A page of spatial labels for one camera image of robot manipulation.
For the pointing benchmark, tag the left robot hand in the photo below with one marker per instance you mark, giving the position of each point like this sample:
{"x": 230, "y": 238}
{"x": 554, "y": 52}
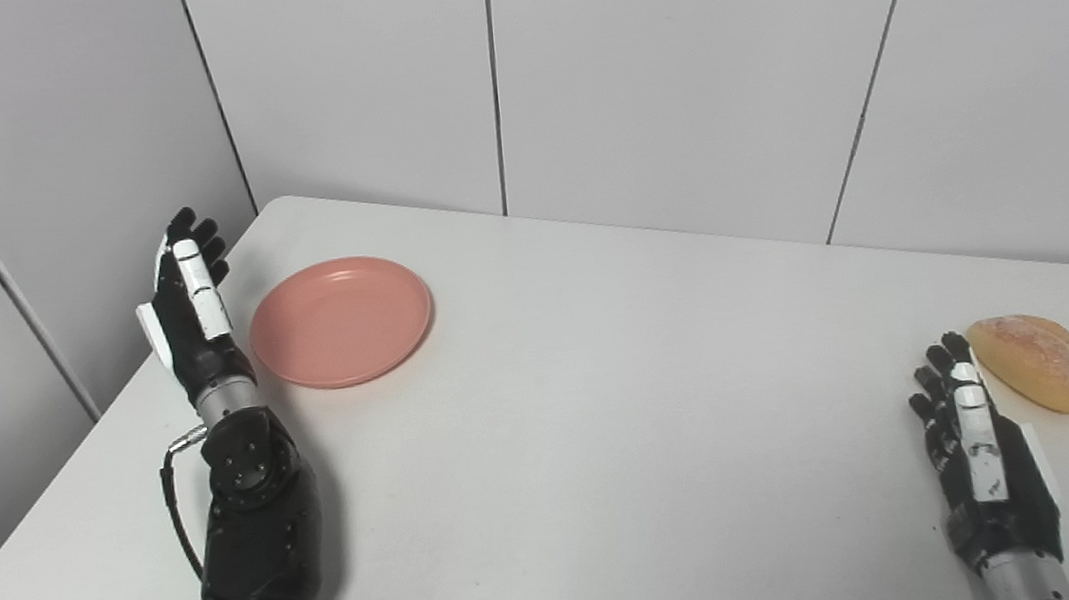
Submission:
{"x": 194, "y": 319}

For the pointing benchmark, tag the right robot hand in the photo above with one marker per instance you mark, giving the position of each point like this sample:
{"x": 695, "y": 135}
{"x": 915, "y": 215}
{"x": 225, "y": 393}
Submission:
{"x": 987, "y": 470}

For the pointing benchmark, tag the bread roll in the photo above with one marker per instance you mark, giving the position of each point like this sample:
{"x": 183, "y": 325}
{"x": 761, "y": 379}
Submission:
{"x": 1035, "y": 362}

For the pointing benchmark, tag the pink plate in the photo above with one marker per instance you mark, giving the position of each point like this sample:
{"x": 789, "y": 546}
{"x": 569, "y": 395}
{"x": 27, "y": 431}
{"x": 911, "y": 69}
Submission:
{"x": 341, "y": 322}

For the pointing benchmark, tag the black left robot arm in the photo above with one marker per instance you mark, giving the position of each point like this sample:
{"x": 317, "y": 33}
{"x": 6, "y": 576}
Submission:
{"x": 254, "y": 533}

